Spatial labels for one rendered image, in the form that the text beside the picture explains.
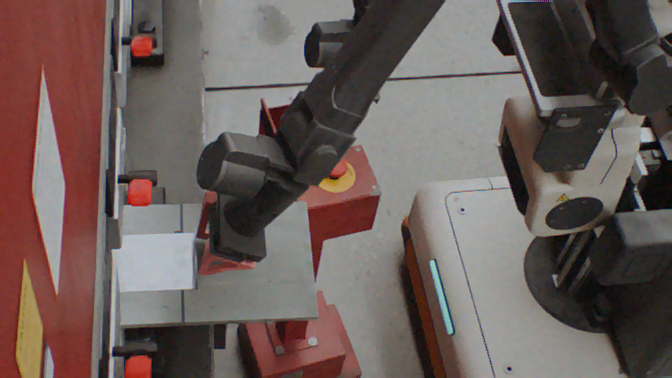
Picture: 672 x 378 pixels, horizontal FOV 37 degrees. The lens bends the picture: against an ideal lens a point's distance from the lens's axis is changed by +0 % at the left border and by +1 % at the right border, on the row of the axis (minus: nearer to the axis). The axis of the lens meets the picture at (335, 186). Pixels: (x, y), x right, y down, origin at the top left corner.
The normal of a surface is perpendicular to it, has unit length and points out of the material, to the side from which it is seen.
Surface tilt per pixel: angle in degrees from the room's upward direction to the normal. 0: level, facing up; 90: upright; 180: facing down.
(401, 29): 76
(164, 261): 0
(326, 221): 90
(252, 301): 0
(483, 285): 0
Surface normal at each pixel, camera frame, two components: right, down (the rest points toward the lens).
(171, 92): 0.11, -0.58
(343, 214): 0.33, 0.79
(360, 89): 0.36, 0.55
